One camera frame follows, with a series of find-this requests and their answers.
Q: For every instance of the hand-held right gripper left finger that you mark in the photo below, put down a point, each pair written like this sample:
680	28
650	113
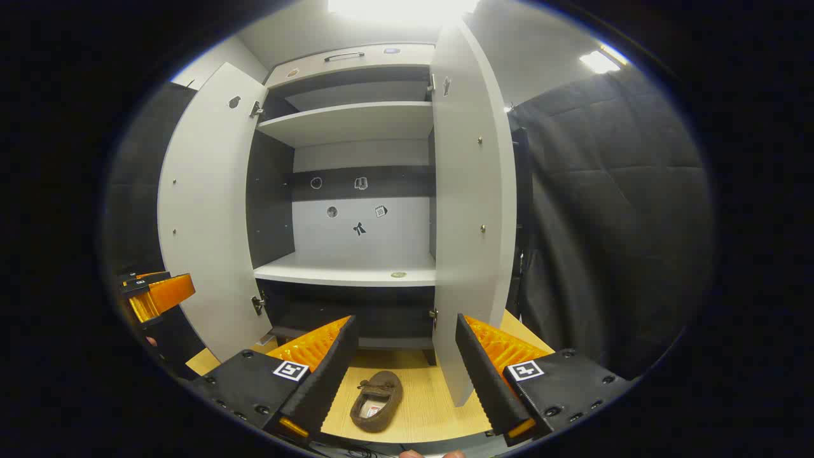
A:
324	375

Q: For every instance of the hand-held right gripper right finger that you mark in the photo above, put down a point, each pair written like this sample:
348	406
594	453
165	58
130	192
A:
486	375

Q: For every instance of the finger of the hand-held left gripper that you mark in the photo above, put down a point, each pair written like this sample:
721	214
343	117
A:
162	296

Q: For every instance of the brown fuzzy shoe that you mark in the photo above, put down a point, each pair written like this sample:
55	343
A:
381	389

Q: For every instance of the grey cabinet door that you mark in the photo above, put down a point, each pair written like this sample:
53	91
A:
203	210
470	191

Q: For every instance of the grey shoe cabinet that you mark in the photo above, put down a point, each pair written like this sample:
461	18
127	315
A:
356	235

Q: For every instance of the white cabinet shelf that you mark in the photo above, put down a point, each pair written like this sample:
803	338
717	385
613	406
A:
343	270
356	121

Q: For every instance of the black backdrop cloth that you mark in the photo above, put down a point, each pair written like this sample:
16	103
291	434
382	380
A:
610	210

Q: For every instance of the ceiling light panel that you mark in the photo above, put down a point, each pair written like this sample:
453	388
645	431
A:
599	61
400	9

